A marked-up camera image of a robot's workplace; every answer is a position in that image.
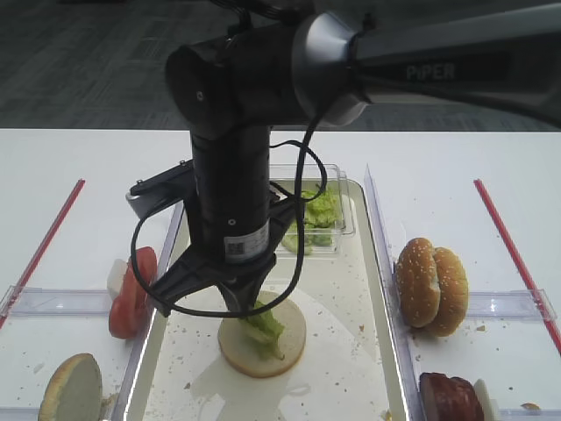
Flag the white metal tray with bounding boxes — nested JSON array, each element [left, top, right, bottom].
[[142, 181, 394, 420]]

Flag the left sesame bun top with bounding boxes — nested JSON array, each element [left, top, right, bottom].
[[395, 238, 441, 328]]

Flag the tomato slice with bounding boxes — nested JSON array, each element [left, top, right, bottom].
[[123, 246, 158, 308], [109, 267, 147, 339]]

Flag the left upper clear pusher track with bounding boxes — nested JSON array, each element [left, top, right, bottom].
[[1, 286, 112, 318]]

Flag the left bun half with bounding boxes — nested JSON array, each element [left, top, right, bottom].
[[38, 353, 103, 421]]

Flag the white pusher behind patty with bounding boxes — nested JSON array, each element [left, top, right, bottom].
[[473, 379, 501, 421]]

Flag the front tomato slice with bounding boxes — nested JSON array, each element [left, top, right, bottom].
[[109, 267, 147, 339]]

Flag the black silver right arm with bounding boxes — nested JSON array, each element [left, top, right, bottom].
[[147, 2, 560, 318]]

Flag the right upper clear pusher track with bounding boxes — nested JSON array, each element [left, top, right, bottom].
[[466, 289, 557, 322]]

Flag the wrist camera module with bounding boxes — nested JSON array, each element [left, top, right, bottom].
[[125, 160, 196, 218]]

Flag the red rail strip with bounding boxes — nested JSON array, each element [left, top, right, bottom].
[[473, 179, 560, 353], [0, 178, 86, 327]]

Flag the right red rail strip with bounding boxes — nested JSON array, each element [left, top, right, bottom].
[[473, 179, 560, 353]]

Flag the brown meat patty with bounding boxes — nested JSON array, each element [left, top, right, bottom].
[[419, 372, 484, 421]]

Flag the green lettuce leaf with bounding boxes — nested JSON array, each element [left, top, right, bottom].
[[238, 310, 285, 360]]

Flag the green lettuce pile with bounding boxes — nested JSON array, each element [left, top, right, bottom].
[[302, 185, 343, 255]]

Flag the left clear long divider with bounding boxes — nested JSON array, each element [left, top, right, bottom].
[[110, 203, 184, 420]]

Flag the clear plastic container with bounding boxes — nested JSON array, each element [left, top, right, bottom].
[[270, 164, 354, 258]]

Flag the right clear long divider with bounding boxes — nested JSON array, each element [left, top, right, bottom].
[[364, 168, 426, 420]]

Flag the sesame bun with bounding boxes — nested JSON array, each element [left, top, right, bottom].
[[395, 238, 441, 328], [425, 247, 469, 337]]

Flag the right lower clear pusher track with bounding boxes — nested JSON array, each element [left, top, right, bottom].
[[492, 407, 561, 421]]

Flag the white pusher behind tomato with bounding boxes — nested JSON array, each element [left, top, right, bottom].
[[106, 259, 128, 299]]

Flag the clear pusher track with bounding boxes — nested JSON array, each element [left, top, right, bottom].
[[466, 289, 557, 322], [492, 407, 561, 421], [1, 286, 112, 318]]

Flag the clear long divider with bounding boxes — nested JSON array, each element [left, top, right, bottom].
[[364, 168, 426, 420], [110, 203, 184, 420]]

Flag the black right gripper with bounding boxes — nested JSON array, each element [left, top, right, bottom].
[[149, 179, 303, 318]]

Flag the right sesame bun top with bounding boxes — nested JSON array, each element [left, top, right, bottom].
[[425, 247, 469, 337]]

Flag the rear tomato slice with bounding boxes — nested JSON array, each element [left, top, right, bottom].
[[123, 246, 158, 308]]

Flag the bottom bun on tray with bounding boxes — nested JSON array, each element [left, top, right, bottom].
[[217, 299, 307, 378]]

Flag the left red rail strip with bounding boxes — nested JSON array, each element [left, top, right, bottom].
[[0, 178, 86, 327]]

